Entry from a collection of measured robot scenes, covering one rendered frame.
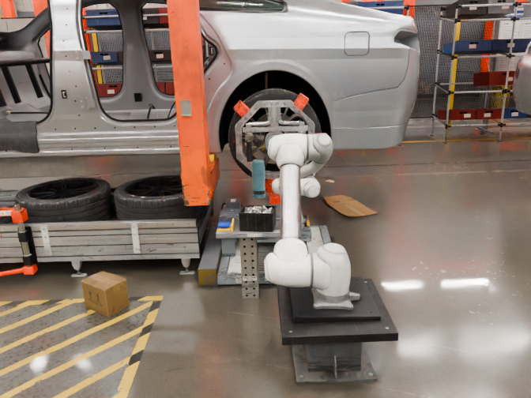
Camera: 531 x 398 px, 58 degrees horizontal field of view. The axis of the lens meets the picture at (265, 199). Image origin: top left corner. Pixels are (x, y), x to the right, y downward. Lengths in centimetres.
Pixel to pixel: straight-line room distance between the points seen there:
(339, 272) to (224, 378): 74
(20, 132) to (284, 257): 237
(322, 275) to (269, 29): 183
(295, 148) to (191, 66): 89
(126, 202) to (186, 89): 95
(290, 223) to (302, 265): 21
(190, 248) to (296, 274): 125
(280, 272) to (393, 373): 73
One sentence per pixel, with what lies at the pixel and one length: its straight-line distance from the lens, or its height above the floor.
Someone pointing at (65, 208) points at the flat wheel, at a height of 46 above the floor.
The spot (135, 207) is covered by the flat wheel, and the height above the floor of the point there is 45.
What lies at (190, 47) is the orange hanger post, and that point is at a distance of 289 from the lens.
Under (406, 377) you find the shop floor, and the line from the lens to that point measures 244.
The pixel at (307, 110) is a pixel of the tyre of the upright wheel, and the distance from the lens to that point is 334.
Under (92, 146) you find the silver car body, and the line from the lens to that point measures 369.
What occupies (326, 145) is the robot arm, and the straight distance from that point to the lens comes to 235.
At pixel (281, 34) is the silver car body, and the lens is 338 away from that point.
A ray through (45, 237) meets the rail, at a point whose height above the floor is 30.
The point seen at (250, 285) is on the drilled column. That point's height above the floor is 9.
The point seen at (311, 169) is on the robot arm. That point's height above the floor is 83.
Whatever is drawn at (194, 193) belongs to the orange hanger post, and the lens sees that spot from 303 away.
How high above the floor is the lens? 149
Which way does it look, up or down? 18 degrees down
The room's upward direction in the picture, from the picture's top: 2 degrees counter-clockwise
